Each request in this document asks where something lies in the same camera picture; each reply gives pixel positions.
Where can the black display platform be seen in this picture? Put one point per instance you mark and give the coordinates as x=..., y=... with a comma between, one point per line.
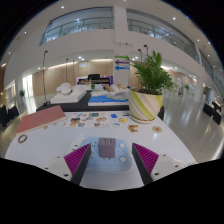
x=78, y=107

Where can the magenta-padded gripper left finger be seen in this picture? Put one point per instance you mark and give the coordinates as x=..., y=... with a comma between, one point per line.
x=76, y=158

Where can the purple-grey charger block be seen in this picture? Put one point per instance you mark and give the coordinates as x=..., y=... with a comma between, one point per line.
x=106, y=148

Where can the group of black chairs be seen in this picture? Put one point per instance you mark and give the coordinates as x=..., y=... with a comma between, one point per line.
x=6, y=115
x=213, y=111

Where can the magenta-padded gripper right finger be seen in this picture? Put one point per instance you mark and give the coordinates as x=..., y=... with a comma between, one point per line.
x=146, y=158

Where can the potted plant in striped pot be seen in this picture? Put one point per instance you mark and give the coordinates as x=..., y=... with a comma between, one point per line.
x=145, y=105

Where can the black floor lamp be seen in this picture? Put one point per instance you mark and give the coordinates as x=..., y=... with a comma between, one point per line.
x=44, y=80

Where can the colourful sticker sheet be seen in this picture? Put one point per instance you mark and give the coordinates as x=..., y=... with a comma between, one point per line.
x=93, y=120

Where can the direction sign with arrows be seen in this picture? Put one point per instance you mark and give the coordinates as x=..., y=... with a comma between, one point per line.
x=121, y=65

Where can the brown cookie-shaped piece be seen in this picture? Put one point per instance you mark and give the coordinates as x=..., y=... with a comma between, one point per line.
x=133, y=128

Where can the red flat book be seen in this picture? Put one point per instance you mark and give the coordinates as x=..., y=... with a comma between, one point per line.
x=40, y=120

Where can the black piano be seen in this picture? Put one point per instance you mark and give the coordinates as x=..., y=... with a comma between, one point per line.
x=96, y=79

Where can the round orange disc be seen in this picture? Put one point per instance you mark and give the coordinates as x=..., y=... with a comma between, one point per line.
x=157, y=129

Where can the small green background plant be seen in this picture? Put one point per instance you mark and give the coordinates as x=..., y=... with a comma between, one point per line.
x=22, y=93

